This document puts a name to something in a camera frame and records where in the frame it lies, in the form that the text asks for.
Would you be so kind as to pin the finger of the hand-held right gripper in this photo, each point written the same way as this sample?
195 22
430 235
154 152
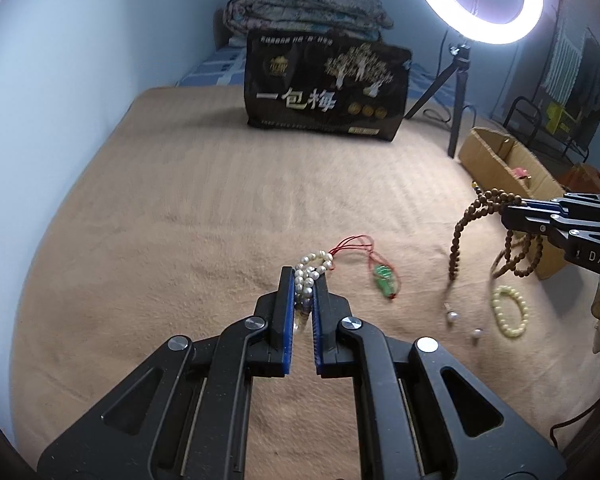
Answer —
530 212
575 232

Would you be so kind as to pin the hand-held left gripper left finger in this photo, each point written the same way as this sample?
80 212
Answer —
286 320

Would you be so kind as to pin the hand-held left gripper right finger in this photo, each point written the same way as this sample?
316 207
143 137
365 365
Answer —
318 325

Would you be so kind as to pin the red packet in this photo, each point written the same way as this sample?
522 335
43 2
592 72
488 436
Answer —
521 173

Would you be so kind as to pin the cardboard box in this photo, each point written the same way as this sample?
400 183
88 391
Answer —
505 165

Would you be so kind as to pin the orange box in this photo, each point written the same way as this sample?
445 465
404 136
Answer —
587 177

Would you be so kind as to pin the black metal rack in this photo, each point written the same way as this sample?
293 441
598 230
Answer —
527 120

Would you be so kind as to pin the yellow green box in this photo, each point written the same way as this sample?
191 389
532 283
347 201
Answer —
556 116

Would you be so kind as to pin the pearl earring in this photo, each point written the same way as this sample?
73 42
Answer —
451 314
476 334

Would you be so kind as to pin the black tripod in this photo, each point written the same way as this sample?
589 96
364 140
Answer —
459 90

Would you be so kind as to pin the hanging dark clothes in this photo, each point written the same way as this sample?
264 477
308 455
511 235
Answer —
587 80

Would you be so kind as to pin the beige blanket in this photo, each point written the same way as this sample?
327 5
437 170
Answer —
180 220

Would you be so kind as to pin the black printed bag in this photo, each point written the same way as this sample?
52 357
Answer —
325 89

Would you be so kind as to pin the folded floral quilt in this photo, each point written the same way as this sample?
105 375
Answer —
307 10

